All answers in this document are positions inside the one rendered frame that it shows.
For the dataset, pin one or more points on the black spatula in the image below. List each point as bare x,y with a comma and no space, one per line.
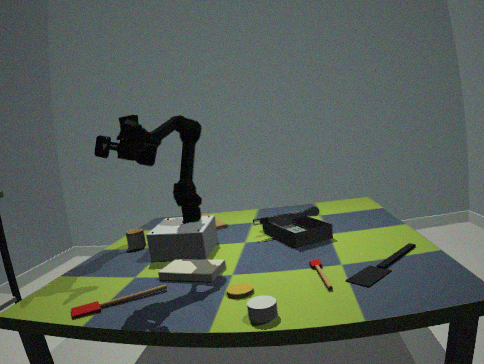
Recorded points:
370,274

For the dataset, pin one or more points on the grey cylinder with brown top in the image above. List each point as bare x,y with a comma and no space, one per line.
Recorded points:
135,238

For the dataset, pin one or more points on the wooden board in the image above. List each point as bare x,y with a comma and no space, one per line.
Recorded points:
219,224

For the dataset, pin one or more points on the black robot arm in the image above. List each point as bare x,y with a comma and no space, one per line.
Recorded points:
190,132

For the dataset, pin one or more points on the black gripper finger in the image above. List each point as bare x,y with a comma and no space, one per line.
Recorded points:
143,159
103,147

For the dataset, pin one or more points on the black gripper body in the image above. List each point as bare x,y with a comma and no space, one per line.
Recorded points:
126,149

